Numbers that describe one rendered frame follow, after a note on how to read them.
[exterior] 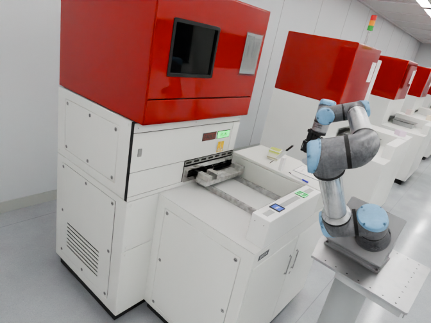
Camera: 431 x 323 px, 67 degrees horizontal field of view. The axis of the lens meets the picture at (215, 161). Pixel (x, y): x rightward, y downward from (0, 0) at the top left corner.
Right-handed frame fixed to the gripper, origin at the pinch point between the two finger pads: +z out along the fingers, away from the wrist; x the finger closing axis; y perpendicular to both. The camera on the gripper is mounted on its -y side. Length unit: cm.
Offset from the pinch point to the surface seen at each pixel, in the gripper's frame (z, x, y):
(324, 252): 28.7, 16.8, -23.5
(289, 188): 20.8, -15.1, 14.0
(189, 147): 5, 28, 59
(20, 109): 26, 56, 207
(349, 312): 55, 9, -42
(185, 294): 75, 46, 28
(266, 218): 14.7, 39.0, -1.5
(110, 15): -53, 66, 83
